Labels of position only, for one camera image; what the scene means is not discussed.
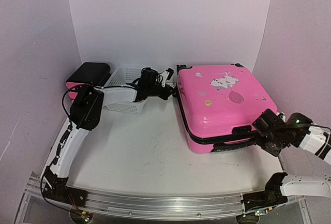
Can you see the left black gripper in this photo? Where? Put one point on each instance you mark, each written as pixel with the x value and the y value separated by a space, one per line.
pixel 168 93

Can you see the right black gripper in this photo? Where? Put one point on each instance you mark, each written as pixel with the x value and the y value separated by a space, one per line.
pixel 258 142

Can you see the pink hard-shell suitcase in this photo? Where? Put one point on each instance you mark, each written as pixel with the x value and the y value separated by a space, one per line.
pixel 218 105

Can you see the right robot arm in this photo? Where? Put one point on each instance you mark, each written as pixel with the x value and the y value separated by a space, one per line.
pixel 305 148

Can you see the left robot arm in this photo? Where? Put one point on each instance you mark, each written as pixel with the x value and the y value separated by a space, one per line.
pixel 83 116

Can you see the white plastic mesh basket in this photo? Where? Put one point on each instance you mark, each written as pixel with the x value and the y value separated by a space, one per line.
pixel 118 95

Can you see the black pink drawer organizer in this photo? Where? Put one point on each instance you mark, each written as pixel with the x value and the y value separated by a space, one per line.
pixel 91 73

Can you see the small green circuit board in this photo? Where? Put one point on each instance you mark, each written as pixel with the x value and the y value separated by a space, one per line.
pixel 87 218

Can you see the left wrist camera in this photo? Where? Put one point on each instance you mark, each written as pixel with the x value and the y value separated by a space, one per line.
pixel 164 76

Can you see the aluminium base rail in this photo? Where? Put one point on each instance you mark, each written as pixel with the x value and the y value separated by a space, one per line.
pixel 130 207

